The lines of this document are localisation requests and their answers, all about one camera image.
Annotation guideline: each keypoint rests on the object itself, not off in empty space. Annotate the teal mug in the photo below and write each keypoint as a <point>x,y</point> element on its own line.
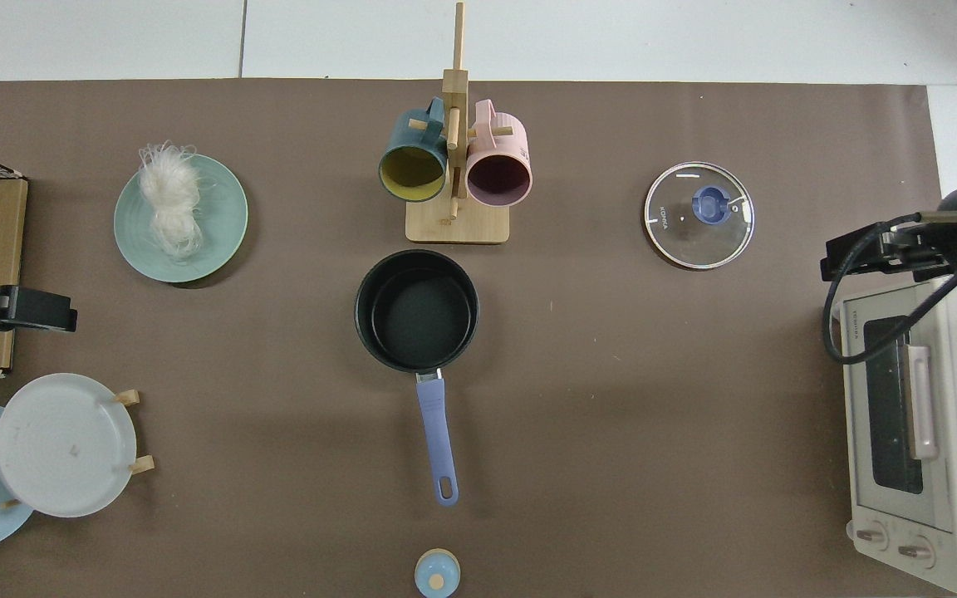
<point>412,162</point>

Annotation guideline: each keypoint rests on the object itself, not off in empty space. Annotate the wooden plate rack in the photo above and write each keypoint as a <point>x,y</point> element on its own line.
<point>125,397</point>

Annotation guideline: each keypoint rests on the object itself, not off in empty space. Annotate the small blue round thing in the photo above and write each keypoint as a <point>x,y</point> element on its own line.
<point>437,575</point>

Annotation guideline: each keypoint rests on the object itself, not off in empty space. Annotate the brown table cloth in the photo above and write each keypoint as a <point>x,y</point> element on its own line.
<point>611,399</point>

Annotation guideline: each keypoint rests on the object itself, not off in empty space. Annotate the pink mug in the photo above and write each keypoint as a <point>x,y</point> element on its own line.
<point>499,162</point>

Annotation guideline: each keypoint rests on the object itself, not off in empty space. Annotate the white plate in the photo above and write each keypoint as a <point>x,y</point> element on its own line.
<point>63,444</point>

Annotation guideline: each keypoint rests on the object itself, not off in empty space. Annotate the glass lid with blue knob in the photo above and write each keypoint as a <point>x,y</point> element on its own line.
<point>699,224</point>

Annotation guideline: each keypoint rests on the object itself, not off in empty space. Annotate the white vermicelli bundle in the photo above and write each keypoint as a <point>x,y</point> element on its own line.
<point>171,203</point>

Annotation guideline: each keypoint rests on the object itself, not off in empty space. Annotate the green plate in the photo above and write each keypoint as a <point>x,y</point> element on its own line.
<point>221,216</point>

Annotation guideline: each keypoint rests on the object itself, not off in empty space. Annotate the wooden cup stand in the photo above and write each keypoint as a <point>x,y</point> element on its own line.
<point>458,224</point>

